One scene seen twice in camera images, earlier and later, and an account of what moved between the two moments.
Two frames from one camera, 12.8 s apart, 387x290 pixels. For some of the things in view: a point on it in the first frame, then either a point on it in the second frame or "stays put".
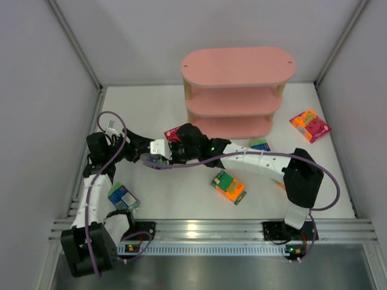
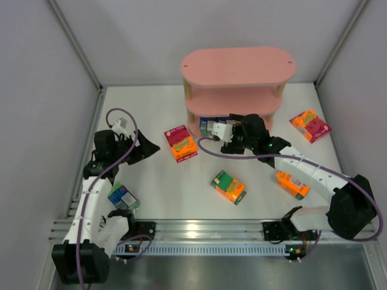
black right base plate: (277, 231) stays put
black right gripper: (173, 151) to (233, 141)
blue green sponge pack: (157, 162) to (206, 125)
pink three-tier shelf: (233, 93) stays put
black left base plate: (144, 226) stays put
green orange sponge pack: (231, 188) stays put
